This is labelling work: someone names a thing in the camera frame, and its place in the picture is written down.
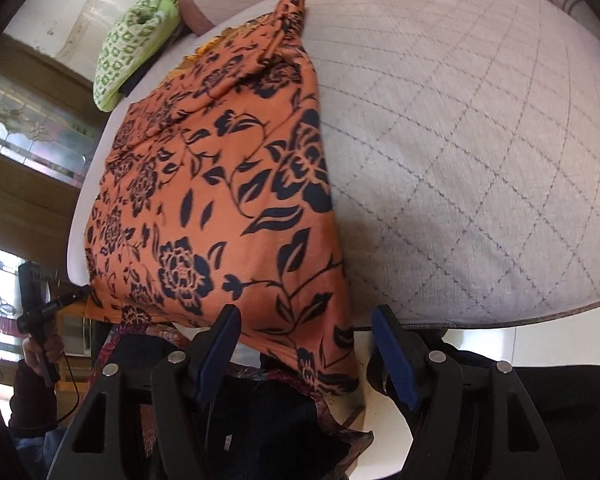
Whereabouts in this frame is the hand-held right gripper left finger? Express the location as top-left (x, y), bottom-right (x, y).
top-left (47, 304), bottom-right (243, 480)

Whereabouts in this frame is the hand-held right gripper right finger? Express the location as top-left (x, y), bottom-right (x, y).
top-left (371, 305), bottom-right (566, 480)

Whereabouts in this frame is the orange floral garment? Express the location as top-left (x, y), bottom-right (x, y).
top-left (82, 0), bottom-right (363, 401)

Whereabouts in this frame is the person's left forearm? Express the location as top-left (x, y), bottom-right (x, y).
top-left (7, 360), bottom-right (58, 433)

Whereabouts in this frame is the person's left hand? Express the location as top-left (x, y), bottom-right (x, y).
top-left (22, 332), bottom-right (66, 378)

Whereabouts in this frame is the person's dark floral clothing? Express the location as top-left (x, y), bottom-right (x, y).
top-left (95, 322), bottom-right (376, 480)

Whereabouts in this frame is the wooden stained glass door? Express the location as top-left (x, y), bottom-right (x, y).
top-left (0, 35), bottom-right (106, 411)

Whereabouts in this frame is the grey quilted mattress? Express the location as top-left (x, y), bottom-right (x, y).
top-left (67, 0), bottom-right (600, 331)

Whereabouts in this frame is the green patterned cloth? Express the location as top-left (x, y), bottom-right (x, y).
top-left (92, 0), bottom-right (188, 113)

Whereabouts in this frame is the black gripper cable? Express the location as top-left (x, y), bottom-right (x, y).
top-left (52, 352), bottom-right (73, 423)

